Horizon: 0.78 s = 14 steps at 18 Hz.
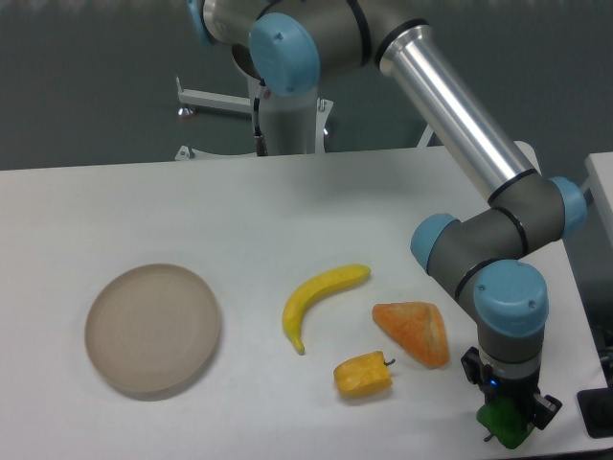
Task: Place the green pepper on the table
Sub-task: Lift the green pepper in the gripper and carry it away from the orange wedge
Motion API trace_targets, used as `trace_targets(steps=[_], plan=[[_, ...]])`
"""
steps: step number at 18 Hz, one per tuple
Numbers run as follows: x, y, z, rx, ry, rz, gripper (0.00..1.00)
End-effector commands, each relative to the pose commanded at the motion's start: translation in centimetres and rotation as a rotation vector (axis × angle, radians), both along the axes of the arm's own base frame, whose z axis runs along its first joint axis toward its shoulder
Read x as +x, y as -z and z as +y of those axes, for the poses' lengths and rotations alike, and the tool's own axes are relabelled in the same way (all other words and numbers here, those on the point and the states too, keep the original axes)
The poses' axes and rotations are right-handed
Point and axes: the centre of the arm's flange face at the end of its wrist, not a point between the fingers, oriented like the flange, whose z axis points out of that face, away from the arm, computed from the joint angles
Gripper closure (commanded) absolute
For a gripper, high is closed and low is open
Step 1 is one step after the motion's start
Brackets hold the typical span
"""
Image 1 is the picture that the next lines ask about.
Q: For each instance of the black device at table edge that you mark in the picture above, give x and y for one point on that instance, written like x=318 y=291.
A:
x=596 y=410

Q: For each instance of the beige round plate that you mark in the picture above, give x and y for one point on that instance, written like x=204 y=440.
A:
x=152 y=330

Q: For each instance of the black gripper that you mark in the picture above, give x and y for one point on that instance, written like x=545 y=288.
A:
x=516 y=381

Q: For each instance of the yellow toy pepper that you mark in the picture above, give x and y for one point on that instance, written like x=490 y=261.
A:
x=362 y=376

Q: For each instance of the orange triangular toy bread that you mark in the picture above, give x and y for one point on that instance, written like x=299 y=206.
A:
x=418 y=328

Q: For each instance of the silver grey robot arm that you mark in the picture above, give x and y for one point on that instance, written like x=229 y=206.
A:
x=478 y=262

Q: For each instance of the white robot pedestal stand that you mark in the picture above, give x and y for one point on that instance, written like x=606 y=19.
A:
x=279 y=125

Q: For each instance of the green toy pepper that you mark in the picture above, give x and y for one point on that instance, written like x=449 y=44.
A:
x=504 y=422

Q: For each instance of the white side table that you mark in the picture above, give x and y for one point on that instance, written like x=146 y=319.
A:
x=596 y=190

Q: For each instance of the yellow toy banana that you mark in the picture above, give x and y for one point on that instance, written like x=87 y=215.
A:
x=314 y=290

